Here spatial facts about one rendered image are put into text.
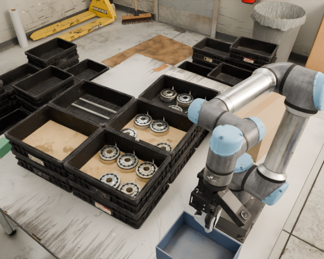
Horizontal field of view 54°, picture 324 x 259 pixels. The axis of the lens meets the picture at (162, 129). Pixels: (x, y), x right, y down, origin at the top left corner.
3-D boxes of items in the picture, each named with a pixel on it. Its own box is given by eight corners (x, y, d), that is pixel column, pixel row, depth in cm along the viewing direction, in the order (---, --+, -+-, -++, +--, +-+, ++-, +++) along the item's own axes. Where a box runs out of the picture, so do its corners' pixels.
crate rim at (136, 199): (172, 159, 146) (172, 155, 145) (136, 205, 127) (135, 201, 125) (104, 130, 162) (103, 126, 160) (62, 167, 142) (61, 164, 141)
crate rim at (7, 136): (104, 130, 162) (103, 126, 160) (62, 167, 142) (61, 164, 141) (48, 106, 177) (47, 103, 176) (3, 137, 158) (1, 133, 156)
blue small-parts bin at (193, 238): (238, 256, 94) (242, 244, 90) (214, 299, 86) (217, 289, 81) (182, 221, 103) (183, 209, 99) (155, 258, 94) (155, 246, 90)
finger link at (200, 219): (194, 223, 98) (199, 202, 93) (211, 234, 95) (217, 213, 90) (189, 229, 96) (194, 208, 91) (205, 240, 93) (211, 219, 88)
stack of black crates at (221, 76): (254, 105, 305) (261, 74, 283) (240, 121, 287) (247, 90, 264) (217, 91, 323) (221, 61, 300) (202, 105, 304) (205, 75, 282)
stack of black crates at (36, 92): (61, 106, 304) (51, 64, 275) (83, 117, 291) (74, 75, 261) (27, 127, 280) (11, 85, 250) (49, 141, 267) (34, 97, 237)
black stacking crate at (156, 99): (219, 108, 192) (221, 92, 184) (198, 136, 172) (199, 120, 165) (163, 89, 207) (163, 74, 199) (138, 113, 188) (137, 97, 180)
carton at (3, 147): (-6, 164, 171) (-10, 157, 167) (-15, 161, 173) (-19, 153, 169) (24, 137, 188) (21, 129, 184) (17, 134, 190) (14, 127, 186)
